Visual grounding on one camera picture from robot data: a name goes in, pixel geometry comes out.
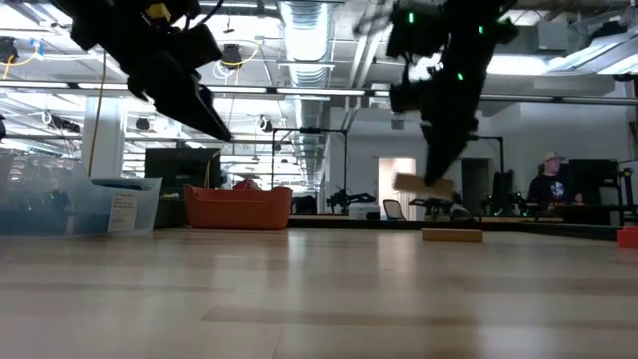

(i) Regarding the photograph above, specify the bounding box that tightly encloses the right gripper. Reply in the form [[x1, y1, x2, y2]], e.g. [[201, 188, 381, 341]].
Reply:
[[388, 63, 482, 189]]

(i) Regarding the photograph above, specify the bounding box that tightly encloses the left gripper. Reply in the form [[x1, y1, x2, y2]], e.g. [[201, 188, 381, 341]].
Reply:
[[127, 23, 233, 143]]

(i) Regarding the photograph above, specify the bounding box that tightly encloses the natural wooden block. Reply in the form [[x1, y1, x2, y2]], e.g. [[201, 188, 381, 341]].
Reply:
[[392, 172, 457, 201], [421, 227, 484, 244]]

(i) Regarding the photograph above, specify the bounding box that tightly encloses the orange plastic building block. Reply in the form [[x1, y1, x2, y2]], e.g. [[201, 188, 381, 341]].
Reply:
[[616, 225, 638, 249]]

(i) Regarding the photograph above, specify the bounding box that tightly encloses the black monitor screen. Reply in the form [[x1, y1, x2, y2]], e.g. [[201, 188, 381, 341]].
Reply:
[[144, 147, 223, 200]]

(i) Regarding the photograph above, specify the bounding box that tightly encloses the black round ceiling fixture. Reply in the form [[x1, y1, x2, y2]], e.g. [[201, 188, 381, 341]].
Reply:
[[217, 42, 244, 70]]

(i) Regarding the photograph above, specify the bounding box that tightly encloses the office chair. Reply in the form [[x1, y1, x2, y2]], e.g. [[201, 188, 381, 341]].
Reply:
[[381, 198, 406, 221]]

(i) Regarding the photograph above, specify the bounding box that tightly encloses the white square pillar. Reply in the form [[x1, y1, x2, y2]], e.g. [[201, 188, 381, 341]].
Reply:
[[81, 95, 125, 179]]

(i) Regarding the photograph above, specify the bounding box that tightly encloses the white box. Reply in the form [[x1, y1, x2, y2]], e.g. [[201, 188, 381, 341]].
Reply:
[[348, 202, 382, 220]]

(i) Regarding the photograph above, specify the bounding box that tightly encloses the orange plastic bin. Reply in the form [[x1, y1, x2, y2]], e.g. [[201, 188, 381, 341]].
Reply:
[[182, 183, 295, 231]]

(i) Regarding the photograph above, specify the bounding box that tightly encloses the dark teal plastic bin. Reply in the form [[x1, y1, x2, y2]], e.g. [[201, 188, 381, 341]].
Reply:
[[154, 196, 188, 230]]

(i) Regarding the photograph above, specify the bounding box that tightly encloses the linear ceiling light bar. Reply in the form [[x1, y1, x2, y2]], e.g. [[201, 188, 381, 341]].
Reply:
[[0, 79, 638, 107]]

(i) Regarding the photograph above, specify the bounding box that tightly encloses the clear plastic storage bin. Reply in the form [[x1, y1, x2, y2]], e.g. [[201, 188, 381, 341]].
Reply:
[[0, 152, 86, 236], [64, 175, 164, 235]]

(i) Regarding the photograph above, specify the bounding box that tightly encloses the person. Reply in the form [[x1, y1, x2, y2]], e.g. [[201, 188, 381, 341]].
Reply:
[[526, 151, 585, 208]]

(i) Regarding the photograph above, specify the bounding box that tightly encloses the black equipment rack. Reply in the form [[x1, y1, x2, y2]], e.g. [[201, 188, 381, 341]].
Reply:
[[536, 158, 623, 210]]

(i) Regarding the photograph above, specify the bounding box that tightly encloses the black stand frame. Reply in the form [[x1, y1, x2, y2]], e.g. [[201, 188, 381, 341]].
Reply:
[[270, 127, 349, 216], [466, 133, 505, 216]]

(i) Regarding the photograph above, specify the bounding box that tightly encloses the yellow cable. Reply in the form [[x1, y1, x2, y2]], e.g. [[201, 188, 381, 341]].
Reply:
[[87, 49, 108, 177]]

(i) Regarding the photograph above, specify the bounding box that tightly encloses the yellow cable tag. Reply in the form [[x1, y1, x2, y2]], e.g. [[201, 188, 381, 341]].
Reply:
[[145, 2, 173, 22]]

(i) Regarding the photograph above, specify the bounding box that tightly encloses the black aluminium table frame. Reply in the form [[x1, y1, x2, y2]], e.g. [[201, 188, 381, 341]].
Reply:
[[287, 214, 622, 242]]

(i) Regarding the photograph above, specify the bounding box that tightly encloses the silver ventilation duct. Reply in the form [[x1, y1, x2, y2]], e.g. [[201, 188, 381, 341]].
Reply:
[[276, 0, 336, 200]]

